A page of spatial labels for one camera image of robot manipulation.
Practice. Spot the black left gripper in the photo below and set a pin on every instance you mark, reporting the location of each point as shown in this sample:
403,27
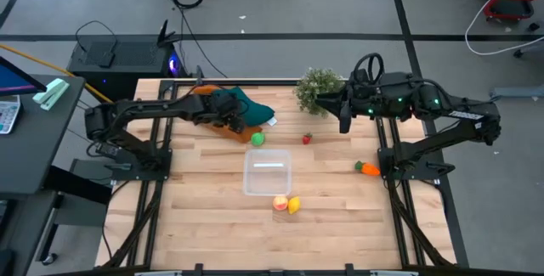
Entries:
221,106

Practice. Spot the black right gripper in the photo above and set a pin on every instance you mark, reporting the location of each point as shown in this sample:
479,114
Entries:
365,102

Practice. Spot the green toy lime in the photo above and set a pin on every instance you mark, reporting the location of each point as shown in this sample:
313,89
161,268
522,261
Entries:
257,139

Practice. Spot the red toy strawberry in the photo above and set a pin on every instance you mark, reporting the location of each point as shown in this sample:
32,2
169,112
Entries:
306,139

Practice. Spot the clear plastic tupperware container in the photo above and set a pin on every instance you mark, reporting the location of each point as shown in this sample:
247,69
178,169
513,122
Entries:
268,178

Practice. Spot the orange toy carrot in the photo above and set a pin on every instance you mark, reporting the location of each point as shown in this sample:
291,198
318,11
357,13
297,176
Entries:
370,169

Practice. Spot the pink orange toy peach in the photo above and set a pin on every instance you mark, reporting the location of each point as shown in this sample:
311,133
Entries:
280,203

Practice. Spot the yellow toy lemon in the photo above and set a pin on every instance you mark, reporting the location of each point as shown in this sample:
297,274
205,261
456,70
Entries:
293,205

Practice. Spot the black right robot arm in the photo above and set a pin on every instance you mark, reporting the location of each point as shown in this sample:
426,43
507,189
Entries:
446,106

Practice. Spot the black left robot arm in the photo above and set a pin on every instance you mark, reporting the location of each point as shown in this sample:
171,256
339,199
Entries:
149,108

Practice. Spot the orange cloth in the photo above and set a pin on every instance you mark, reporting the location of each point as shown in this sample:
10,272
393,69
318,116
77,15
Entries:
245,135

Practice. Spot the teal cloth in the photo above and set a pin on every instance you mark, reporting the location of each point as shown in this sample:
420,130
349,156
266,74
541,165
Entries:
255,110

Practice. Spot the small potted green plant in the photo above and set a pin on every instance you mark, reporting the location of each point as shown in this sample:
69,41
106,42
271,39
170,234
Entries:
316,84

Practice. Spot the black table clamp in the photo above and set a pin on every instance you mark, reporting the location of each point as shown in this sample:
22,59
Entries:
198,269
349,269
199,74

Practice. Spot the black wifi antenna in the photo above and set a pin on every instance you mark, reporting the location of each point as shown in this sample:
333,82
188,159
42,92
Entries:
163,34

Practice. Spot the black computer tower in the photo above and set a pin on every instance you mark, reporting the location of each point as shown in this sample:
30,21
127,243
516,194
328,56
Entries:
127,70

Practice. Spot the small black box device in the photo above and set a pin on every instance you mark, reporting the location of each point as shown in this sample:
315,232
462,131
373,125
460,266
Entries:
106,59

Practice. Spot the grey metal bar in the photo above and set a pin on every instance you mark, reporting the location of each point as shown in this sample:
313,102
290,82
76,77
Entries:
518,92

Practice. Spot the mint green stapler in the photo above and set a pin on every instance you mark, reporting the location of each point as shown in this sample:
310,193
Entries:
51,93

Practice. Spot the black desk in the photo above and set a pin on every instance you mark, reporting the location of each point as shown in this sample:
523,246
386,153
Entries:
34,153

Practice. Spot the yellow pole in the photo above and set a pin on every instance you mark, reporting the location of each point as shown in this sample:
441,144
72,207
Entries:
25,56

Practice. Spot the computer monitor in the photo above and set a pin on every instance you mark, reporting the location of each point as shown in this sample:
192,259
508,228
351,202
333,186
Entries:
13,80

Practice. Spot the white calculator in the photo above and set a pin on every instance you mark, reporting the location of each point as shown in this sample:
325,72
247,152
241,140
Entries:
7,116

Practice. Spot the black metal table frame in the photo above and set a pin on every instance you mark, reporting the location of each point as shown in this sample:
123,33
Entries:
276,82

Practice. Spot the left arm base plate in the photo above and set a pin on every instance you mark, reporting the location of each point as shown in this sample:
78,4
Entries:
163,170

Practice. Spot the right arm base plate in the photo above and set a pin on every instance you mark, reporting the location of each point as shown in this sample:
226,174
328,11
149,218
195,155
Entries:
425,174

